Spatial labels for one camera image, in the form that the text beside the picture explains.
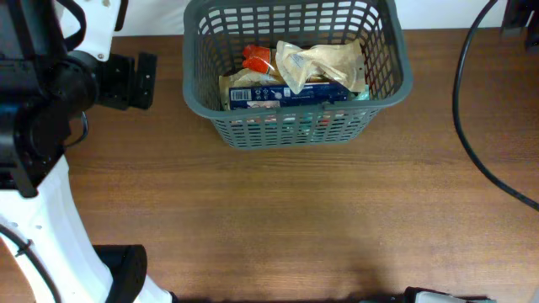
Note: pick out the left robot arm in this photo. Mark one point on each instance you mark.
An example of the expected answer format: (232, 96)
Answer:
(56, 64)

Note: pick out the teal tissue packet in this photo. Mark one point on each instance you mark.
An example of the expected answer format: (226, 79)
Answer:
(363, 95)

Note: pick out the beige pouch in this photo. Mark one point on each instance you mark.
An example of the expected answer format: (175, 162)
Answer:
(244, 78)
(344, 64)

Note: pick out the multicolour tissue multipack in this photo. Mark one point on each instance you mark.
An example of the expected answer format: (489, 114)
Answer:
(281, 96)

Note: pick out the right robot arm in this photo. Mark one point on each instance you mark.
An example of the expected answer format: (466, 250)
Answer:
(470, 188)

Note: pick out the orange spaghetti pack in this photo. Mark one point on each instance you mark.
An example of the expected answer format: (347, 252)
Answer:
(262, 59)

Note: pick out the grey plastic basket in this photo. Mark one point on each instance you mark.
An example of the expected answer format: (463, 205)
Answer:
(215, 33)

